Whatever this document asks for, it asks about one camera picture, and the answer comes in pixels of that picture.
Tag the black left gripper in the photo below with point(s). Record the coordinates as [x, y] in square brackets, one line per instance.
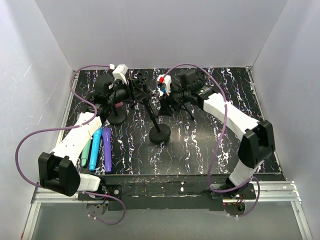
[139, 94]

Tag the black front mounting rail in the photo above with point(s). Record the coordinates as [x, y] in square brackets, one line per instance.
[160, 192]

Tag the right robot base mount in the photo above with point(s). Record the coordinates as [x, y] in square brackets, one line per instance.
[239, 202]

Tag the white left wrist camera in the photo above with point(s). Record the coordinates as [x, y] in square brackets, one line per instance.
[119, 73]

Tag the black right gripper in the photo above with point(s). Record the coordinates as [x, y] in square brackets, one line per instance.
[164, 109]

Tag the mint green microphone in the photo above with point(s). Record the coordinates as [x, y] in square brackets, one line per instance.
[85, 154]

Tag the blue and white block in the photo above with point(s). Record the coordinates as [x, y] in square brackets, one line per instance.
[161, 90]

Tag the black round-base clip stand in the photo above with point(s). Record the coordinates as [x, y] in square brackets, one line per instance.
[117, 116]

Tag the solid purple microphone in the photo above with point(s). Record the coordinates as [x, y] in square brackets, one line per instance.
[107, 145]

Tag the black tripod stand with ring clamp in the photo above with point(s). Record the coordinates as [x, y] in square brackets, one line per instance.
[145, 100]

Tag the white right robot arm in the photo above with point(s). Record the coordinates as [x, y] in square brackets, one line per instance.
[257, 137]

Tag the cyan blue microphone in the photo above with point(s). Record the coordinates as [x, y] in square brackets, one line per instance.
[95, 149]

